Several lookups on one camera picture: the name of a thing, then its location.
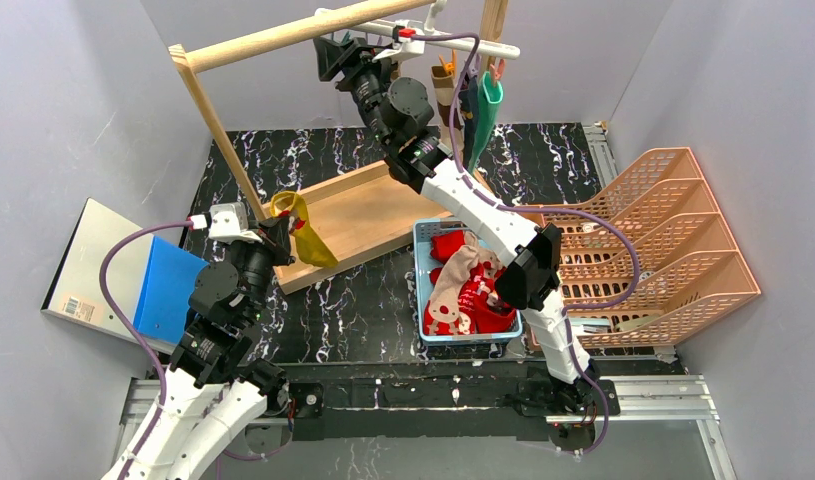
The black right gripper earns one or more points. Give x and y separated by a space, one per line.
340 62

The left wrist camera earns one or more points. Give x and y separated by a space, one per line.
226 223

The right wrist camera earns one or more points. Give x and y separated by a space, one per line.
405 45

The peach plastic desk organizer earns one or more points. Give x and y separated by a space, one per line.
692 270

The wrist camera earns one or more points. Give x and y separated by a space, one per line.
226 223
405 45

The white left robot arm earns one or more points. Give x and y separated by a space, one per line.
208 393

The white plastic clip hanger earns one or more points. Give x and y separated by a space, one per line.
447 36

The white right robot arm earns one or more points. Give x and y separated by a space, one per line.
397 112

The grey metal rail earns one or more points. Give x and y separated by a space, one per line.
600 152

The coral clothespin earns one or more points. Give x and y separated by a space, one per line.
496 70

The mustard yellow sock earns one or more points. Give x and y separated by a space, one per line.
310 248

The red sock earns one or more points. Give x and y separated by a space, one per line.
483 298

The light blue perforated basket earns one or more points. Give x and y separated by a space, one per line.
456 298

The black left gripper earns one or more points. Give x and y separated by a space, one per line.
274 240

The orange clothespin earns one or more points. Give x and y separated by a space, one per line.
449 65

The mint green patterned sock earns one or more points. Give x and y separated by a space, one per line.
490 95

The beige brown sock right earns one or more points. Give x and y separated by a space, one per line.
444 88

